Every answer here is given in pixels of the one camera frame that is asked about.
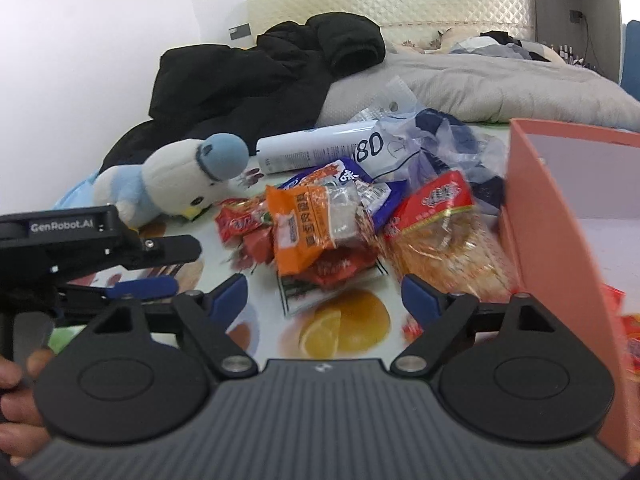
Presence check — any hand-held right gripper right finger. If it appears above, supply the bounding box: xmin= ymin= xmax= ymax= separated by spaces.
xmin=390 ymin=274 xmax=556 ymax=376

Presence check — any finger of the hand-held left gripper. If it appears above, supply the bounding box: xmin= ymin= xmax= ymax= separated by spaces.
xmin=139 ymin=235 xmax=203 ymax=268
xmin=61 ymin=276 xmax=181 ymax=314

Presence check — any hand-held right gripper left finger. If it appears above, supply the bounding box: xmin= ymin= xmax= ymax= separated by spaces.
xmin=87 ymin=274 xmax=258 ymax=377

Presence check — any clear red-label stick snack packet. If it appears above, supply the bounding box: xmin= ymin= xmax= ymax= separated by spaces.
xmin=382 ymin=170 xmax=516 ymax=303

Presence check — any shiny red snack packet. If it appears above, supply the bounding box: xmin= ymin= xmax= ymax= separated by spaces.
xmin=300 ymin=249 xmax=383 ymax=292

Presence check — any orange snack packet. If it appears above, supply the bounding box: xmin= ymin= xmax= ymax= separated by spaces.
xmin=264 ymin=184 xmax=373 ymax=277

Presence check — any salmon orange cardboard box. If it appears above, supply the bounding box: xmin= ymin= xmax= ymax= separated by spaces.
xmin=497 ymin=117 xmax=640 ymax=466

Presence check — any blue snack packet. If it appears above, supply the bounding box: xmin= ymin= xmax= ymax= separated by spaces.
xmin=277 ymin=157 xmax=407 ymax=233

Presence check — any person's left hand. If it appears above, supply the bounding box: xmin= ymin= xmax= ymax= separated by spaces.
xmin=0 ymin=350 xmax=56 ymax=460

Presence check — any fruit printed table mat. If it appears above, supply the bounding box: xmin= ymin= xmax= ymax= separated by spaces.
xmin=50 ymin=125 xmax=516 ymax=361

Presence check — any white blue plush penguin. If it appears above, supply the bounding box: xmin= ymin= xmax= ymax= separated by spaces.
xmin=92 ymin=132 xmax=249 ymax=226

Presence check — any crumpled clear plastic bag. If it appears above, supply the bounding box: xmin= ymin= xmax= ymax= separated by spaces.
xmin=350 ymin=109 xmax=508 ymax=211

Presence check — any white cylinder spray bottle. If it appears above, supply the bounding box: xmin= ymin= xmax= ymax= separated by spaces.
xmin=256 ymin=121 xmax=386 ymax=175

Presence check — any black puffer jacket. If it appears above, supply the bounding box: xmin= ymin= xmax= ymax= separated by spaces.
xmin=97 ymin=12 xmax=387 ymax=176

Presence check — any clear hang-hole packaging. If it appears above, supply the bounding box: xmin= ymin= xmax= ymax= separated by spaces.
xmin=347 ymin=76 xmax=418 ymax=126

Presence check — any grey duvet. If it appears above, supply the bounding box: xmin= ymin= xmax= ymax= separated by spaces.
xmin=315 ymin=52 xmax=640 ymax=128

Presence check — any floral pillow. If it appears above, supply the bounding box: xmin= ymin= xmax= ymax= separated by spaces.
xmin=382 ymin=22 xmax=481 ymax=56

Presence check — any row of small bottles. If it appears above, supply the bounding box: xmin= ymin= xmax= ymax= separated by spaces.
xmin=555 ymin=44 xmax=598 ymax=68

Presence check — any cream quilted headboard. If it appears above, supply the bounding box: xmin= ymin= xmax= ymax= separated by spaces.
xmin=246 ymin=0 xmax=532 ymax=41

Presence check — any blue chair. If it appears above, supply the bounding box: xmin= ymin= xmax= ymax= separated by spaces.
xmin=619 ymin=20 xmax=640 ymax=98

